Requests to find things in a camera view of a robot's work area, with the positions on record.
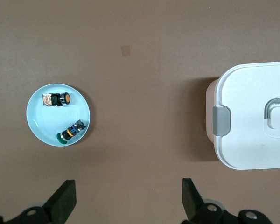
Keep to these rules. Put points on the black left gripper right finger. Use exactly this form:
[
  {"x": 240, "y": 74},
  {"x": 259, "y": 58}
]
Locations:
[{"x": 191, "y": 200}]

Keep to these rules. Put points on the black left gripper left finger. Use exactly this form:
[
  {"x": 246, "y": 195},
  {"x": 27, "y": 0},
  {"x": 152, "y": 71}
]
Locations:
[{"x": 63, "y": 200}]

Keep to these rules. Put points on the orange push button switch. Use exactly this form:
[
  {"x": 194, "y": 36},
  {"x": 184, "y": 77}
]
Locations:
[{"x": 54, "y": 100}]

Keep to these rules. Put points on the light blue round plate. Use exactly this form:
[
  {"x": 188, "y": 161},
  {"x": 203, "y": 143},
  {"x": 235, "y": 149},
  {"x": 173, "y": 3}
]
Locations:
[{"x": 49, "y": 121}]

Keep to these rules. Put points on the white lidded storage box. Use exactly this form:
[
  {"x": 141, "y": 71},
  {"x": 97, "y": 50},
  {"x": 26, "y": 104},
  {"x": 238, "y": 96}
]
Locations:
[{"x": 247, "y": 140}]

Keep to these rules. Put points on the brown tape patch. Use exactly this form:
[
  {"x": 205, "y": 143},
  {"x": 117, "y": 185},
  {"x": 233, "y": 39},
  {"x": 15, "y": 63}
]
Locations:
[{"x": 125, "y": 51}]

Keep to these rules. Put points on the green push button switch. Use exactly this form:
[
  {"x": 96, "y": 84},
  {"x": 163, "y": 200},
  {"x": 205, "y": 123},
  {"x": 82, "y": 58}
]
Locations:
[{"x": 71, "y": 132}]

